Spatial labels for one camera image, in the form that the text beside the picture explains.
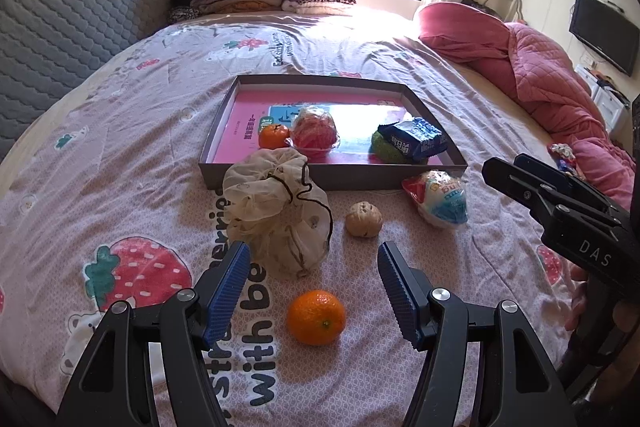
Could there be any walnut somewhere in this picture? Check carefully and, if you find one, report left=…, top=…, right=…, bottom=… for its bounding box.
left=345, top=202, right=384, bottom=239

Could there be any orange mandarin without stem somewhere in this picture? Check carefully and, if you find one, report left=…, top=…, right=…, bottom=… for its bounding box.
left=286, top=289, right=346, bottom=347

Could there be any grey quilted headboard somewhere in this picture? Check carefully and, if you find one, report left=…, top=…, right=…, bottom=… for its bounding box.
left=0, top=0, right=170, bottom=154

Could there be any small colourful doll toy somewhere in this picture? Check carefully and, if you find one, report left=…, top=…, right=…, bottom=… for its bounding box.
left=547, top=143, right=584, bottom=179

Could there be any cream drawstring mesh pouch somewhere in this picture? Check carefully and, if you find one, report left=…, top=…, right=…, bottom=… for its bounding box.
left=222, top=147, right=334, bottom=279

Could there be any blue surprise egg toy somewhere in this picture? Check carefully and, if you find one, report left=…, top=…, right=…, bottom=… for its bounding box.
left=401, top=170, right=468, bottom=229

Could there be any pink quilted blanket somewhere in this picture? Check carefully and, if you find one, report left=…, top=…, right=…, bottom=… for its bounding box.
left=418, top=2, right=636, bottom=209

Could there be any red surprise egg toy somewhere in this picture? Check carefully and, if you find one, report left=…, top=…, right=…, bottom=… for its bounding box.
left=290, top=105, right=338, bottom=155

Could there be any right hand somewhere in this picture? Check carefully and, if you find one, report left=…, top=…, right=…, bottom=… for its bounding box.
left=563, top=264, right=640, bottom=403

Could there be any blue snack packet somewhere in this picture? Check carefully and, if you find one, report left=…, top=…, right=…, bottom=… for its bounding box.
left=378, top=117, right=449, bottom=162

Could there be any grey cardboard box tray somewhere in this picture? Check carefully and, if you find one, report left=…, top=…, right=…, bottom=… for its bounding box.
left=198, top=75, right=468, bottom=191

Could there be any green fuzzy ring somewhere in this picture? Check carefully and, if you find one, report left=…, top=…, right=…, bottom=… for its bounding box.
left=370, top=130, right=417, bottom=166

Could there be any pink strawberry bear bedsheet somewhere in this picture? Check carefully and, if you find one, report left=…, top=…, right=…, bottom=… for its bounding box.
left=1, top=15, right=572, bottom=426

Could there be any orange mandarin with stem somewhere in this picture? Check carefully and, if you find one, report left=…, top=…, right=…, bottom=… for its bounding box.
left=258, top=124, right=291, bottom=150

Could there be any white drawer cabinet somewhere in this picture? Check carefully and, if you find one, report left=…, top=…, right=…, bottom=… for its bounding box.
left=575, top=65, right=631, bottom=133

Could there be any black flat television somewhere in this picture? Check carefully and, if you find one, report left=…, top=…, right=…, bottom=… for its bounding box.
left=568, top=0, right=639, bottom=77

